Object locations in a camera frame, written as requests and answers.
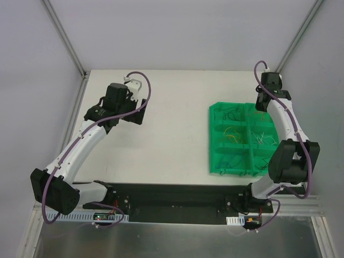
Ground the left aluminium frame post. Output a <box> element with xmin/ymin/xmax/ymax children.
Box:
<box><xmin>40</xmin><ymin>0</ymin><xmax>87</xmax><ymax>78</ymax></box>

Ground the green compartment tray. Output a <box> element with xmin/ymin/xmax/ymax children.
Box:
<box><xmin>209</xmin><ymin>102</ymin><xmax>280</xmax><ymax>177</ymax></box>

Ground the right aluminium frame post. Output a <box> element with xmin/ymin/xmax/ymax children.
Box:
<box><xmin>274</xmin><ymin>0</ymin><xmax>327</xmax><ymax>73</ymax></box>

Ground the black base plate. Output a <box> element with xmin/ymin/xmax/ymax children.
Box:
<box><xmin>102</xmin><ymin>183</ymin><xmax>273</xmax><ymax>225</ymax></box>

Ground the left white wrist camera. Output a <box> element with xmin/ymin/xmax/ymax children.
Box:
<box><xmin>124</xmin><ymin>77</ymin><xmax>142</xmax><ymax>101</ymax></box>

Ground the yellow wire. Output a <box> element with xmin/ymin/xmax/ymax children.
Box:
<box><xmin>220</xmin><ymin>126</ymin><xmax>244</xmax><ymax>145</ymax></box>

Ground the aluminium front rail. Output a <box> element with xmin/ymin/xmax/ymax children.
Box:
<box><xmin>33</xmin><ymin>193</ymin><xmax>325</xmax><ymax>225</ymax></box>

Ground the aluminium frame post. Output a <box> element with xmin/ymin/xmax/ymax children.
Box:
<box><xmin>40</xmin><ymin>0</ymin><xmax>87</xmax><ymax>78</ymax></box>
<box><xmin>274</xmin><ymin>0</ymin><xmax>327</xmax><ymax>73</ymax></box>

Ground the white wire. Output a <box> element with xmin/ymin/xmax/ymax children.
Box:
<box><xmin>251</xmin><ymin>131</ymin><xmax>279</xmax><ymax>147</ymax></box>

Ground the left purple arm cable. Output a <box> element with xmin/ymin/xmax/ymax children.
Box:
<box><xmin>41</xmin><ymin>71</ymin><xmax>152</xmax><ymax>239</ymax></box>

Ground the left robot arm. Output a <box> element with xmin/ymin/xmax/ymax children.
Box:
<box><xmin>30</xmin><ymin>78</ymin><xmax>146</xmax><ymax>215</ymax></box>

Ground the dark brown wire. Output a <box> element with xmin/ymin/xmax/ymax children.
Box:
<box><xmin>255</xmin><ymin>157</ymin><xmax>272</xmax><ymax>171</ymax></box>

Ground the blue wire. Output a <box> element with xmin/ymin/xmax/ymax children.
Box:
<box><xmin>217</xmin><ymin>153</ymin><xmax>242</xmax><ymax>170</ymax></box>

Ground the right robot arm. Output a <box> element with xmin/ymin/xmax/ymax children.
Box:
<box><xmin>242</xmin><ymin>70</ymin><xmax>320</xmax><ymax>212</ymax></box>

